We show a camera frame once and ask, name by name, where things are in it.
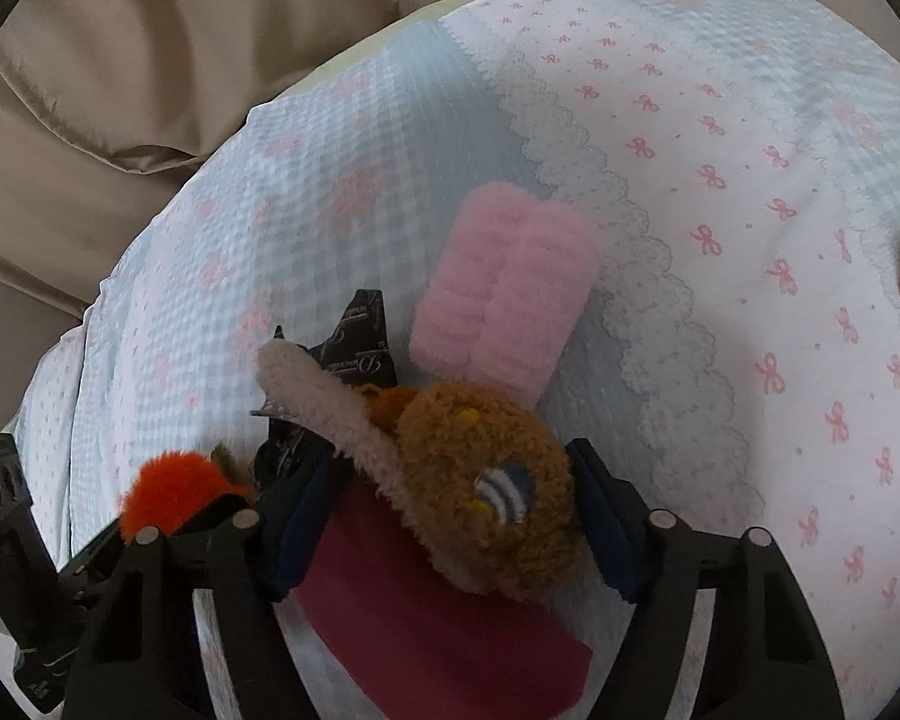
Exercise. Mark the brown plush bear headband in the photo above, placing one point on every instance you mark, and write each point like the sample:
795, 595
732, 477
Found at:
457, 480

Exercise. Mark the dark red cloth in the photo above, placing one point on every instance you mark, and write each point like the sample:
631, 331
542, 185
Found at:
420, 630

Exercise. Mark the blue gingham pink bow blanket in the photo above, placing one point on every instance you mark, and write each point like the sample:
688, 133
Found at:
720, 240

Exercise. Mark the orange fluffy plush toy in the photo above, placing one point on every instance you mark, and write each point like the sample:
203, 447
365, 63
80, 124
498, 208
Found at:
176, 484

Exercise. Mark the pink fuzzy folded cloth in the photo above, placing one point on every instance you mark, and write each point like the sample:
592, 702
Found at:
506, 281

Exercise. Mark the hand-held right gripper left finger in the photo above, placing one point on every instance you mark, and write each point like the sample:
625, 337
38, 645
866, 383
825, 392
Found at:
300, 540

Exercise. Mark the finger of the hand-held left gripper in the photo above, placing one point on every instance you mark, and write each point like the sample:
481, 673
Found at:
94, 568

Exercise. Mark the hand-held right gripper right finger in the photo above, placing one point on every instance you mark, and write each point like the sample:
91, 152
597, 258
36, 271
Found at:
607, 532

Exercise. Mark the black foil snack packet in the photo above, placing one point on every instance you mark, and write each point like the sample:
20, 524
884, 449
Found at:
354, 360

